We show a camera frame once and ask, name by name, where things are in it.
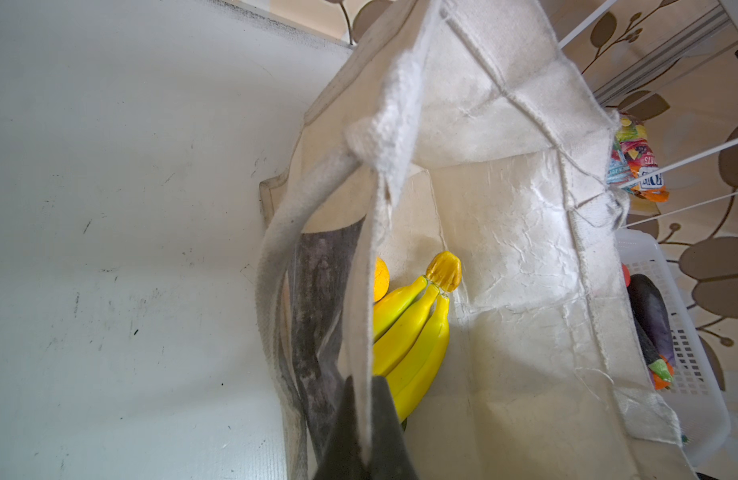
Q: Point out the yellow red mango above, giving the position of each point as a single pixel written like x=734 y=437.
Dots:
x=382 y=280

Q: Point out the orange Fox's candy bag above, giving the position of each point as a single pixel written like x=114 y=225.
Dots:
x=632 y=158

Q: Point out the purple eggplant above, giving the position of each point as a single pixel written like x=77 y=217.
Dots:
x=650 y=311

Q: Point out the white plastic basket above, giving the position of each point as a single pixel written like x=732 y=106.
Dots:
x=695 y=395

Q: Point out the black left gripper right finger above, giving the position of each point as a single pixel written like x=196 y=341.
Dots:
x=390 y=458

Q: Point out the red tomato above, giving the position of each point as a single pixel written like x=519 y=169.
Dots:
x=627 y=275

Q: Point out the cream Monet print tote bag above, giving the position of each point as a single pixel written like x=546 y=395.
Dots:
x=461 y=126

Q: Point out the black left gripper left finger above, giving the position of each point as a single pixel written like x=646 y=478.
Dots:
x=342 y=458

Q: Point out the yellow green banana bunch back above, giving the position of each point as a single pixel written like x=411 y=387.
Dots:
x=411 y=332

